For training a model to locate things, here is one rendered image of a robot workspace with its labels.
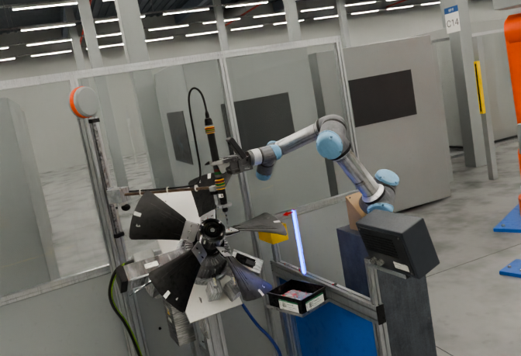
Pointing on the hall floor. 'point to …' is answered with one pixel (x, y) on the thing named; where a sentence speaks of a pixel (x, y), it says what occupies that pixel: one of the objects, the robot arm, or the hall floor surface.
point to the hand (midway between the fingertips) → (209, 163)
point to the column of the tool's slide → (127, 307)
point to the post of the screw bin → (294, 334)
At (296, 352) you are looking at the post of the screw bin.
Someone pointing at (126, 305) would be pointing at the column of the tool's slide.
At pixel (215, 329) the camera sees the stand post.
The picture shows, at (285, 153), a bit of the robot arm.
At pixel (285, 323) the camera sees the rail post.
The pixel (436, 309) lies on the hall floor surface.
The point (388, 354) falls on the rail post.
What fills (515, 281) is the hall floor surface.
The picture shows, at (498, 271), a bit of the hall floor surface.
